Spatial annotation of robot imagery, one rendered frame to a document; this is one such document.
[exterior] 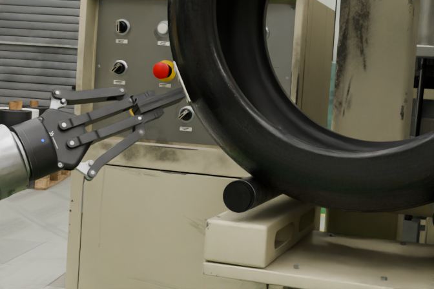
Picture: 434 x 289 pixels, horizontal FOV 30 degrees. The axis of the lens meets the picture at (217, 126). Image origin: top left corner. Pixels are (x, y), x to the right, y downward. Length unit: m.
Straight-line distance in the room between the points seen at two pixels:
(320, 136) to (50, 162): 0.49
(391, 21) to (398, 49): 0.05
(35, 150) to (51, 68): 9.75
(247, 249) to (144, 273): 0.86
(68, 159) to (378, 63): 0.62
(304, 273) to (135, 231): 0.88
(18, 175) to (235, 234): 0.31
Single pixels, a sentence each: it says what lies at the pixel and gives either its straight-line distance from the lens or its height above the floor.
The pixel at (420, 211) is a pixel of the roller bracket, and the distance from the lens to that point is 1.42.
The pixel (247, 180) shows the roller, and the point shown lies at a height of 0.92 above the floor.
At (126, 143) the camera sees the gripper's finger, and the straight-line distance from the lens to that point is 1.07.
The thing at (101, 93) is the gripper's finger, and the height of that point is 1.03.
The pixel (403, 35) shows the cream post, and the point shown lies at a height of 1.16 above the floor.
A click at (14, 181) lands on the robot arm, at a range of 1.02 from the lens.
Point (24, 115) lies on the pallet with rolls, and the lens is 7.53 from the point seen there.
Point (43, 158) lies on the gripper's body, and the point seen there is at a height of 0.95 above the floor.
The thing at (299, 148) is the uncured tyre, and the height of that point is 0.97.
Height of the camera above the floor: 1.05
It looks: 3 degrees down
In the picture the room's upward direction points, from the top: 4 degrees clockwise
